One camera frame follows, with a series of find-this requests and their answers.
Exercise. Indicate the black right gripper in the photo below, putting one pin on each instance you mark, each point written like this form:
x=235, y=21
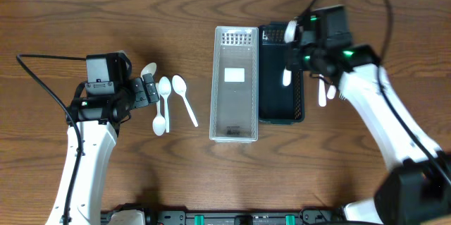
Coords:
x=294, y=56

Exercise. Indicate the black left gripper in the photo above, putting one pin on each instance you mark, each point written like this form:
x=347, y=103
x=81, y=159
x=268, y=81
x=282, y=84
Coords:
x=139, y=92

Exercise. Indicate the white plastic fork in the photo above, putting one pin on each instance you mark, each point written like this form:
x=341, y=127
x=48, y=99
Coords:
x=331, y=92
x=289, y=36

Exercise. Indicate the small white plastic spoon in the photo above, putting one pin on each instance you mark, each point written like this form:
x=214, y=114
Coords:
x=322, y=100

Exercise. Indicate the pale green plastic fork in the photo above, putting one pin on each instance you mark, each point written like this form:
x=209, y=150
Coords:
x=341, y=96

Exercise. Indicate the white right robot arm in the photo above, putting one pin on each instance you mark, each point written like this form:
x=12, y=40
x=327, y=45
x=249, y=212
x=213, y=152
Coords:
x=417, y=188

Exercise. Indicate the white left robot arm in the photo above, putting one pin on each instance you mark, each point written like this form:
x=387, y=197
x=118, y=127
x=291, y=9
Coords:
x=99, y=107

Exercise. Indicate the white plastic spoon middle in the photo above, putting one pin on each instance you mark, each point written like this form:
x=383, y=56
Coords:
x=165, y=90

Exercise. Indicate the white plastic spoon upside-down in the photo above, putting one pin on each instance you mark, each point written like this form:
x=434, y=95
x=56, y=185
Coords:
x=159, y=122

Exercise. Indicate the white plastic spoon angled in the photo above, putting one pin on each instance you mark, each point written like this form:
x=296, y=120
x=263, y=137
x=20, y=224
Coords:
x=148, y=69

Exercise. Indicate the white plastic spoon right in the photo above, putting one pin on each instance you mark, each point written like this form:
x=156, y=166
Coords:
x=180, y=88

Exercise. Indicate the black plastic basket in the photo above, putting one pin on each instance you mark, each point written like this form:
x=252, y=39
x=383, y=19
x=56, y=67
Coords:
x=278, y=104

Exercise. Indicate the clear plastic basket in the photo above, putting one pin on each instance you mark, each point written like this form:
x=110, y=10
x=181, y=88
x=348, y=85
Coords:
x=234, y=88

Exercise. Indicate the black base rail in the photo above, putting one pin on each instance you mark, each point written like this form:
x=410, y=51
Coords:
x=305, y=216

